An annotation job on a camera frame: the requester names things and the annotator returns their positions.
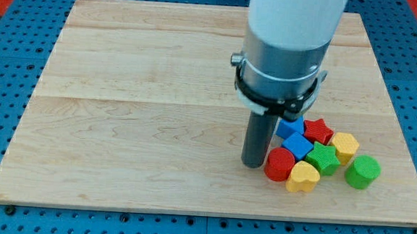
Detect yellow heart block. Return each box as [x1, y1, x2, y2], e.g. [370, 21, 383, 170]
[285, 160, 321, 193]

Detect green cylinder block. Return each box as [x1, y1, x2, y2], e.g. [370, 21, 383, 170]
[344, 155, 382, 190]

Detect yellow hexagon block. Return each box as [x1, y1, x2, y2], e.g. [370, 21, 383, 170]
[329, 132, 360, 165]

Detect green star block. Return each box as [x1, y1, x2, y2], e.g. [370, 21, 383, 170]
[305, 142, 340, 176]

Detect blue block behind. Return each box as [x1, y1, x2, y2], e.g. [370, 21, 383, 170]
[276, 117, 305, 139]

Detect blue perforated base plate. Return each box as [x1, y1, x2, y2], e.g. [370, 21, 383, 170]
[0, 0, 417, 234]

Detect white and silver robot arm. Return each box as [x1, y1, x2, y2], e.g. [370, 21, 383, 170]
[231, 0, 348, 121]

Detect blue cube block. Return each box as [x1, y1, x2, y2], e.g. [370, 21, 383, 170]
[282, 133, 313, 161]

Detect wooden board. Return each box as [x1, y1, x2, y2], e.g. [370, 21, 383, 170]
[0, 0, 417, 227]

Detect red star block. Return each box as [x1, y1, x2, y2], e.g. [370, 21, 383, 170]
[303, 119, 334, 146]

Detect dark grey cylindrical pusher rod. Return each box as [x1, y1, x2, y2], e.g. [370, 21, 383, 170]
[241, 112, 277, 169]

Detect red cylinder block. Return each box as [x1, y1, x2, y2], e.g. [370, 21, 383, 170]
[264, 147, 295, 182]

